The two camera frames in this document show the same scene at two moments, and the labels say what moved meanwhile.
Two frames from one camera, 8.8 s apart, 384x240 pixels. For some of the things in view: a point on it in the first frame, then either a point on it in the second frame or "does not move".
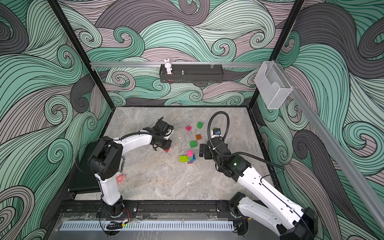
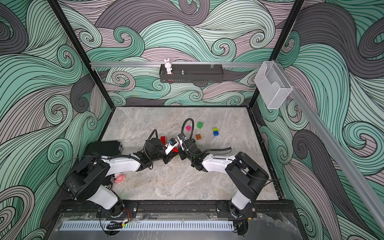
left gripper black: x=168 y=145 to x=170 y=157
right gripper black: x=207 y=154 to x=181 y=153
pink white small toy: x=120 y=177 does not move
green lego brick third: x=199 y=125 does not move
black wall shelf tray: x=192 y=73 does not move
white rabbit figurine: x=168 y=65 does not move
